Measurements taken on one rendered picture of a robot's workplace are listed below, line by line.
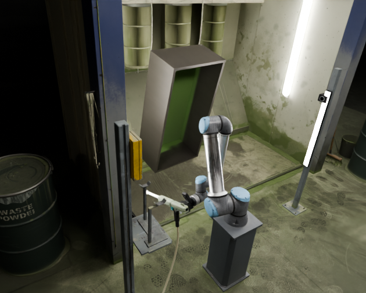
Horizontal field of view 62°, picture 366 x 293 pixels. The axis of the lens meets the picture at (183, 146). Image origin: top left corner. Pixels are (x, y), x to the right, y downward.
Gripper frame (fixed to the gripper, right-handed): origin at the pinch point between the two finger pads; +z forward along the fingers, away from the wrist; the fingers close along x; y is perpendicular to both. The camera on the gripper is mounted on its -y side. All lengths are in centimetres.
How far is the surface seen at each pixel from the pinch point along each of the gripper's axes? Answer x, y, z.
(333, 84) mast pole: -58, -81, -153
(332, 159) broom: -19, 46, -304
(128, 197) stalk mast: -17, -36, 53
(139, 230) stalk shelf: -4.7, -1.8, 38.5
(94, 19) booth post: 9, -135, 45
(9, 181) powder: 92, -27, 84
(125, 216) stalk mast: -13, -23, 54
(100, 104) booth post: 21, -86, 41
